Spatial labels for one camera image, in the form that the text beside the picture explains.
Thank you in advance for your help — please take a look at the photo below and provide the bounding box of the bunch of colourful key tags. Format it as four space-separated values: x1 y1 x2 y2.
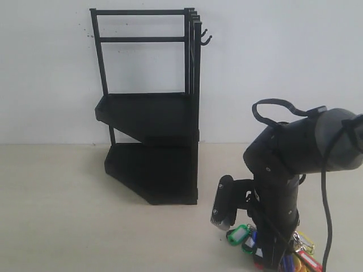
226 224 323 271

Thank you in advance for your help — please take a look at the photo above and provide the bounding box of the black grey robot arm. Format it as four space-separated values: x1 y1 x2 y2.
243 107 362 271

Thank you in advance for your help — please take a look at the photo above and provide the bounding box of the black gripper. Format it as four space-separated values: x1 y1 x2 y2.
249 209 299 269

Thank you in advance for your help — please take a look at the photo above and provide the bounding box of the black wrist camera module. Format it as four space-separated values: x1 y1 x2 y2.
210 175 254 231

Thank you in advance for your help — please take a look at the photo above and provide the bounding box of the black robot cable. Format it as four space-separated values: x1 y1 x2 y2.
251 98 363 272

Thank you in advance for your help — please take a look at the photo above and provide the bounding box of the black metal double hook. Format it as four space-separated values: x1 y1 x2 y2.
200 28 213 46

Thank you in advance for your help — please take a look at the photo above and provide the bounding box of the black two-tier metal shelf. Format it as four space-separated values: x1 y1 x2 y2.
90 8 205 205

